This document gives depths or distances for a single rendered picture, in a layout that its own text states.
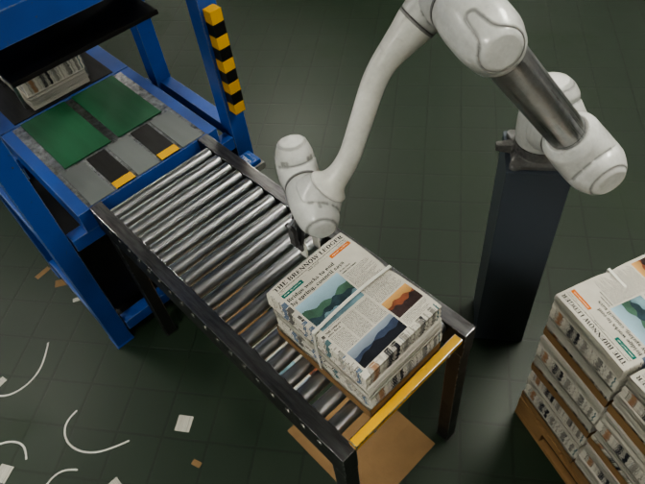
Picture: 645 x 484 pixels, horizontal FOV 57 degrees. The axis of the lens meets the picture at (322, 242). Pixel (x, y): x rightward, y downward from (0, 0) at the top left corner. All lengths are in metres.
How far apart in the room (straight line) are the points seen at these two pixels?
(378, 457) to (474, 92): 2.35
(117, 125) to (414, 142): 1.69
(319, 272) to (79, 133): 1.44
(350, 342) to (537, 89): 0.73
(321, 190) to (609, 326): 0.92
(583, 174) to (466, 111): 2.12
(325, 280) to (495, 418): 1.19
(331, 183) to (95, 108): 1.63
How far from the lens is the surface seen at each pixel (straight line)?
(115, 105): 2.82
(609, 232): 3.21
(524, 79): 1.41
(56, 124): 2.84
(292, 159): 1.50
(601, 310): 1.88
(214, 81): 2.48
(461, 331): 1.79
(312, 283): 1.60
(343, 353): 1.48
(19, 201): 2.25
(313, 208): 1.40
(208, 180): 2.30
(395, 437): 2.49
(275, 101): 3.94
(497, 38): 1.23
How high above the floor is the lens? 2.32
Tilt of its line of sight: 50 degrees down
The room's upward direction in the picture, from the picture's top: 9 degrees counter-clockwise
